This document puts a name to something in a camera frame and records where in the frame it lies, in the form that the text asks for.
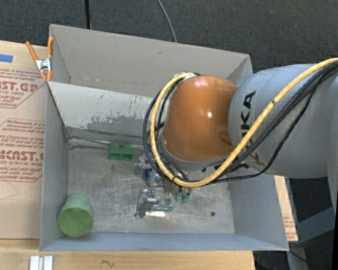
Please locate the green cup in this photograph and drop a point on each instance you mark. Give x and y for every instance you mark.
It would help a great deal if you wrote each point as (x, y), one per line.
(75, 217)

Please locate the clear glass thing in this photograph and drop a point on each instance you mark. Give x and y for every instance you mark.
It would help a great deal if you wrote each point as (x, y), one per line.
(164, 209)

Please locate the grey metal bin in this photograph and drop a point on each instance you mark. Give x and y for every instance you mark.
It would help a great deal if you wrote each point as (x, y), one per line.
(117, 185)

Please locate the green toy brick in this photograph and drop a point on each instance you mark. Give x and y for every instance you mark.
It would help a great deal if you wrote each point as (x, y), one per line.
(120, 152)

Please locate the brown cardboard board red print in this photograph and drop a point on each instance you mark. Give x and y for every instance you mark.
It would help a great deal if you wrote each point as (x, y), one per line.
(10, 200)

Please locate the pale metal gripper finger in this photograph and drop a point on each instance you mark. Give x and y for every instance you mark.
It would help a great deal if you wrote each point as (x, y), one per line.
(146, 206)
(142, 167)

